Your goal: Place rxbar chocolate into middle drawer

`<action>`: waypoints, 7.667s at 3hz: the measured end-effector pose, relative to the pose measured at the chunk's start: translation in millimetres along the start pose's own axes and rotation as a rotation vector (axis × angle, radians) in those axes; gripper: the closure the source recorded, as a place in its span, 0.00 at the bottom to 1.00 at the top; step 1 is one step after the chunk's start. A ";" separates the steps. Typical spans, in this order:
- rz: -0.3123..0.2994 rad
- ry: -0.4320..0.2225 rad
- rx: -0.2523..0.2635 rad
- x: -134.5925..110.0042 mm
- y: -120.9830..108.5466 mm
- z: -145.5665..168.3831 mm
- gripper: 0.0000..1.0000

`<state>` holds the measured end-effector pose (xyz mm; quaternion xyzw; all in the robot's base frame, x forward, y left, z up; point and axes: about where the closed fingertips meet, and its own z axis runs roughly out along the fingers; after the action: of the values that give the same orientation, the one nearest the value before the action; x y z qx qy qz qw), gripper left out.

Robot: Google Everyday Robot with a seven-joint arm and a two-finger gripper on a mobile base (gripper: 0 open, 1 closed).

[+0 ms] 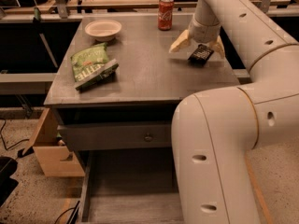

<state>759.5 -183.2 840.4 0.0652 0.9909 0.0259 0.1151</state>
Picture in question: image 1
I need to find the black floor cable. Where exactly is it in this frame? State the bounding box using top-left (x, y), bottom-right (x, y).
top-left (0, 119), bottom-right (32, 151)

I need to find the grey wooden drawer cabinet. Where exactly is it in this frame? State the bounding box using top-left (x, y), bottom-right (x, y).
top-left (43, 13), bottom-right (248, 224)

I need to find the red coca-cola can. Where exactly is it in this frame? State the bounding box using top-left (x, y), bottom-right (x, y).
top-left (158, 0), bottom-right (174, 31)

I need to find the green kettle chips bag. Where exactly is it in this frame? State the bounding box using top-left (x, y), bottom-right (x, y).
top-left (71, 43), bottom-right (119, 91)

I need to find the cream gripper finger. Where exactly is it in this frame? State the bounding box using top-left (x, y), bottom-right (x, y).
top-left (169, 30), bottom-right (191, 52)
top-left (210, 36), bottom-right (225, 58)

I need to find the black object at left edge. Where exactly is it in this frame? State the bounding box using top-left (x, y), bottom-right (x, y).
top-left (0, 157), bottom-right (18, 206)

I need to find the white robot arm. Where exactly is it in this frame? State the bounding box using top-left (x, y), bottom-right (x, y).
top-left (172, 0), bottom-right (299, 224)

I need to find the white paper bowl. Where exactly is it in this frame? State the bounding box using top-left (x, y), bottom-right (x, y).
top-left (85, 20), bottom-right (121, 42)

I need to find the grey top drawer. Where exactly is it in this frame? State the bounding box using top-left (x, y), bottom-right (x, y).
top-left (58, 121), bottom-right (171, 151)

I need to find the light wooden box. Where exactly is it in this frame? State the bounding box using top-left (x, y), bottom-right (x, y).
top-left (21, 108), bottom-right (85, 177)

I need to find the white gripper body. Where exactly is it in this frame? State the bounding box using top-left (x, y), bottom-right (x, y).
top-left (188, 16), bottom-right (221, 43)

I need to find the round drawer knob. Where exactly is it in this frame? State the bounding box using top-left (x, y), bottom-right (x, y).
top-left (144, 133), bottom-right (153, 142)

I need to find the open grey middle drawer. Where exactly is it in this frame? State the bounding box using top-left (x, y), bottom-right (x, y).
top-left (78, 147), bottom-right (184, 224)

